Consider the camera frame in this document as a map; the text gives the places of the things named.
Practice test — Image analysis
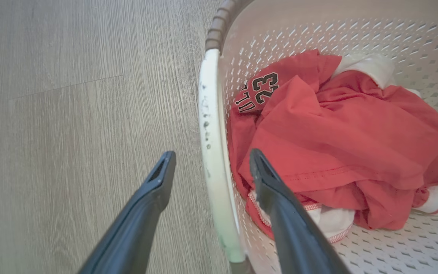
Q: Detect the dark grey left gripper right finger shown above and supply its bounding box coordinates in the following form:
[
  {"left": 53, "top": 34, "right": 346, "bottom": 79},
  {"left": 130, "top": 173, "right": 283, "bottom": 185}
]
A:
[{"left": 249, "top": 148, "right": 352, "bottom": 274}]

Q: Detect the white perforated plastic laundry basket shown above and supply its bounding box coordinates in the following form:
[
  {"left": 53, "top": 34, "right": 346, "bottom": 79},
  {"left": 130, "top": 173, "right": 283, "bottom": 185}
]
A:
[{"left": 198, "top": 0, "right": 438, "bottom": 274}]

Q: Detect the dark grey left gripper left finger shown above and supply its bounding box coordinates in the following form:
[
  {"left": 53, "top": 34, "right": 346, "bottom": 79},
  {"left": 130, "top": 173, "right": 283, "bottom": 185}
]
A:
[{"left": 78, "top": 151, "right": 176, "bottom": 274}]

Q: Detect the white garment with red trim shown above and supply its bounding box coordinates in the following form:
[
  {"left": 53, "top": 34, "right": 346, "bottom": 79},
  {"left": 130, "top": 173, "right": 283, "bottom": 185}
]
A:
[{"left": 247, "top": 53, "right": 438, "bottom": 244}]

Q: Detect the red jersey with number print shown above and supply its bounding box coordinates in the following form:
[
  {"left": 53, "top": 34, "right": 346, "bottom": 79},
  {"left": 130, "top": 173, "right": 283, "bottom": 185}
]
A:
[{"left": 227, "top": 49, "right": 438, "bottom": 239}]

